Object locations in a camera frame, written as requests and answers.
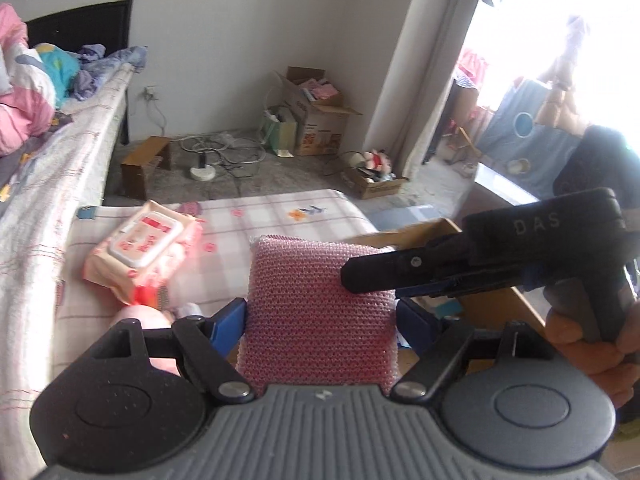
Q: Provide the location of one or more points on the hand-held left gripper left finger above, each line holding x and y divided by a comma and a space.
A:
230, 325

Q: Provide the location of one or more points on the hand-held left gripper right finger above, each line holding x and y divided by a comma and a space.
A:
417, 325

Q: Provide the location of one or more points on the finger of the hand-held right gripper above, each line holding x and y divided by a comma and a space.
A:
475, 280
395, 270

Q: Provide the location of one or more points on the large plain cardboard box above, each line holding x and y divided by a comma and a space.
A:
425, 232

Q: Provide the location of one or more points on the pink mesh sponge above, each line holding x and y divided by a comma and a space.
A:
320, 310

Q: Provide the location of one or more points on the pink plush doll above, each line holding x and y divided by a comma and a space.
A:
135, 320

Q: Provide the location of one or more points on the person's right hand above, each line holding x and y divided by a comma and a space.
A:
600, 365

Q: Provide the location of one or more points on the blue cloth with circles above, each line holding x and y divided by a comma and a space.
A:
520, 150

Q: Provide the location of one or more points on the small low cardboard box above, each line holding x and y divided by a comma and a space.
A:
375, 187

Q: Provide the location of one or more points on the red white plush toy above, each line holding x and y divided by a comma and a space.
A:
377, 162

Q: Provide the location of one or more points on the pink wet wipes pack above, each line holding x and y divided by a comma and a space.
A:
145, 245

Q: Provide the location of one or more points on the cartoon checked mat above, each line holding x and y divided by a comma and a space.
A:
280, 210

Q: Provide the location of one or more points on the white round adapter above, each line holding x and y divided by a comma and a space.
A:
202, 172

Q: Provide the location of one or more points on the printed open cardboard box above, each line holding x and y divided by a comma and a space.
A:
320, 125

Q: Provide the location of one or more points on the pink hanging garment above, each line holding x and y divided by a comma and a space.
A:
470, 67

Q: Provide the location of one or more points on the pale green paper bag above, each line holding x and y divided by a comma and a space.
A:
282, 130

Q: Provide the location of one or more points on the brown wooden stool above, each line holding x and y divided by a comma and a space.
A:
145, 165

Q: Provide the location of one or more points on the white woven bed cover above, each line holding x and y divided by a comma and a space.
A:
50, 220

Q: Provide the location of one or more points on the grey printed bedsheet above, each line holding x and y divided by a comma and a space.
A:
25, 155

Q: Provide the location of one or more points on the blue clothes pile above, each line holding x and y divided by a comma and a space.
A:
95, 67

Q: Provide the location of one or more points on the pink floral quilt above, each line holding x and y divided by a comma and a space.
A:
20, 110

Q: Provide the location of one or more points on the black headboard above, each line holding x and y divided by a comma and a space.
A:
85, 25

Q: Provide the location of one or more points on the wall socket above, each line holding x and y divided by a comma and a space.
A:
151, 93

